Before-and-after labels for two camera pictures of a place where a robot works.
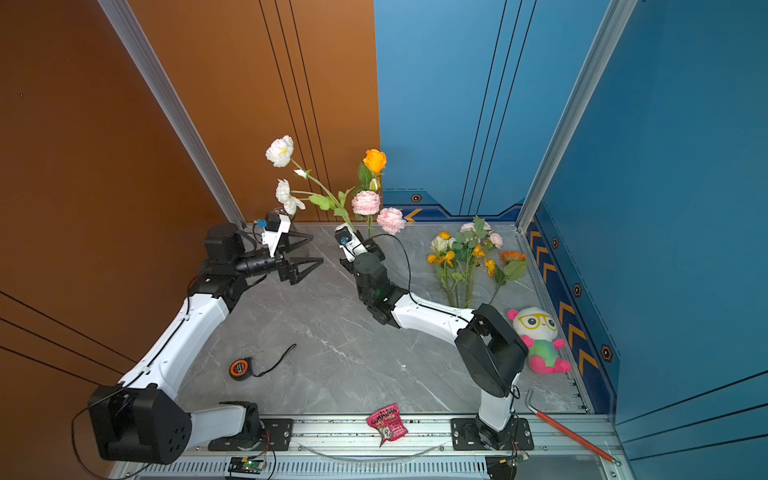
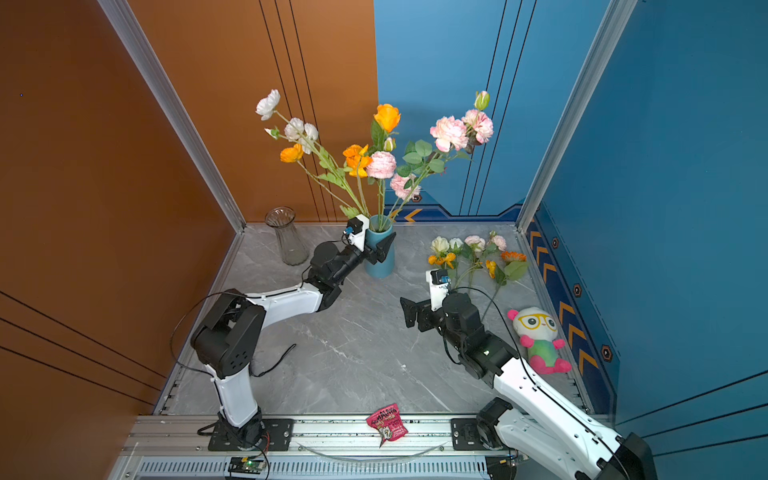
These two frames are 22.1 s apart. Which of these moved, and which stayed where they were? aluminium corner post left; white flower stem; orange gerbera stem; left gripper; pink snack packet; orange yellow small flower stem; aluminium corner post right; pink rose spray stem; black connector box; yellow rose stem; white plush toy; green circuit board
Moved: left gripper; orange yellow small flower stem; pink rose spray stem; yellow rose stem; white flower stem
Stayed: orange gerbera stem; black connector box; aluminium corner post right; white plush toy; green circuit board; aluminium corner post left; pink snack packet
